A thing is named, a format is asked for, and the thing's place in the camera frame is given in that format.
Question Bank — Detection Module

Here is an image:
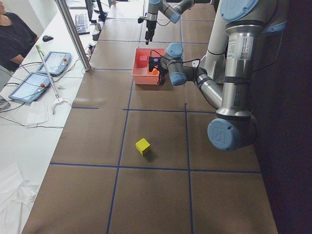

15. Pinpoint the person in black shirt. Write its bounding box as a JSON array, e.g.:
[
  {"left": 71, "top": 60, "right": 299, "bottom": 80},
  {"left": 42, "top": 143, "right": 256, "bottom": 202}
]
[{"left": 0, "top": 2, "right": 39, "bottom": 72}]

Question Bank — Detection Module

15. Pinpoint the white pillar with base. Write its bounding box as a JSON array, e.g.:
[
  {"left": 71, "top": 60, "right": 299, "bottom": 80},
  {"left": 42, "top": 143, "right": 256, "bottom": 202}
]
[{"left": 201, "top": 0, "right": 228, "bottom": 84}]

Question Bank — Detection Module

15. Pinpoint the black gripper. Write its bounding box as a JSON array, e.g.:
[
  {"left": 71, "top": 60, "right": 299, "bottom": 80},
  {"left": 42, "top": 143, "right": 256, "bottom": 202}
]
[
  {"left": 148, "top": 56, "right": 168, "bottom": 85},
  {"left": 137, "top": 15, "right": 156, "bottom": 45}
]

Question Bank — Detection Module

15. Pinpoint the black keyboard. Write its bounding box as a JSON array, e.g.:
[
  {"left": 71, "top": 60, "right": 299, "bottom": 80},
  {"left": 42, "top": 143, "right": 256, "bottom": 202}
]
[{"left": 75, "top": 13, "right": 90, "bottom": 35}]

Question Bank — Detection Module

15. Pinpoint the teach pendant tablet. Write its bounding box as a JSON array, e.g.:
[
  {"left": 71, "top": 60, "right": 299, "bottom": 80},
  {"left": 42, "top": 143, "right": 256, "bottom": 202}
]
[
  {"left": 44, "top": 51, "right": 72, "bottom": 77},
  {"left": 8, "top": 72, "right": 50, "bottom": 103}
]

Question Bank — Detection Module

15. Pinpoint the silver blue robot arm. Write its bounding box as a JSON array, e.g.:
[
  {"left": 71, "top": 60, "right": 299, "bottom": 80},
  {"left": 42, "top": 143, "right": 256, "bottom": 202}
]
[
  {"left": 148, "top": 0, "right": 291, "bottom": 151},
  {"left": 137, "top": 0, "right": 219, "bottom": 45}
]

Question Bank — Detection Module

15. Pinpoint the yellow foam block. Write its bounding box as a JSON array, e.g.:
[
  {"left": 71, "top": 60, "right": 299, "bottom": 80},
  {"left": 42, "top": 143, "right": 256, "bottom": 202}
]
[{"left": 135, "top": 138, "right": 151, "bottom": 155}]

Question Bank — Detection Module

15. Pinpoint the long reacher grabber tool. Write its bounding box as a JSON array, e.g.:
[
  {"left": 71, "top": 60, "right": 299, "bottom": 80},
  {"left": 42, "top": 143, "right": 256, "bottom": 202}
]
[{"left": 35, "top": 45, "right": 72, "bottom": 114}]

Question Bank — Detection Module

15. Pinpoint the near teach pendant tablet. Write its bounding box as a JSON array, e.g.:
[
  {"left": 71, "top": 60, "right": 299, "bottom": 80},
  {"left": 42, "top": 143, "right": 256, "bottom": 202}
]
[{"left": 8, "top": 72, "right": 50, "bottom": 103}]

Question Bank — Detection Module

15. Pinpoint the black computer mouse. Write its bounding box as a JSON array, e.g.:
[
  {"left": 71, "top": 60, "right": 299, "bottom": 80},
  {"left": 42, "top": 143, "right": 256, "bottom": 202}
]
[{"left": 42, "top": 35, "right": 54, "bottom": 42}]

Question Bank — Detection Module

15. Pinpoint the aluminium frame post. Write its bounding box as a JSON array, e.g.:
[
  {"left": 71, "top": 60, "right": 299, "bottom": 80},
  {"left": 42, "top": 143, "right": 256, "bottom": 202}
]
[{"left": 55, "top": 0, "right": 91, "bottom": 72}]

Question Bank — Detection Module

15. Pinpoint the crumpled white plastic sheet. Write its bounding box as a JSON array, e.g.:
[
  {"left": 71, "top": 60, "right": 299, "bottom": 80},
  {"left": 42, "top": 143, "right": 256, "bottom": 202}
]
[{"left": 0, "top": 163, "right": 39, "bottom": 234}]

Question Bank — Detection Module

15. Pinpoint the far teach pendant tablet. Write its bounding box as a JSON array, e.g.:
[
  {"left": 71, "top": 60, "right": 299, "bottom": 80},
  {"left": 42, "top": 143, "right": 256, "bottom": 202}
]
[{"left": 44, "top": 51, "right": 72, "bottom": 77}]

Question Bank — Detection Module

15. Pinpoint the pink plastic bin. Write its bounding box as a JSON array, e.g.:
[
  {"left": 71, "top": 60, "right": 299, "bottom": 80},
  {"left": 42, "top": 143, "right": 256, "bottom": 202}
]
[{"left": 132, "top": 48, "right": 165, "bottom": 85}]

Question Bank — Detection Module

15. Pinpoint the orange foam block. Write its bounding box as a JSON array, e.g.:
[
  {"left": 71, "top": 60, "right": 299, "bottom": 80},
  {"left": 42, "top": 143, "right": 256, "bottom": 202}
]
[{"left": 149, "top": 69, "right": 159, "bottom": 75}]

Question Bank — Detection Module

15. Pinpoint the white paper sheet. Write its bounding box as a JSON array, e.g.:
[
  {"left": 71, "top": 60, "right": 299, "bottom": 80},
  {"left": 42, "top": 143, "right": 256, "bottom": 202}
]
[{"left": 25, "top": 101, "right": 49, "bottom": 128}]

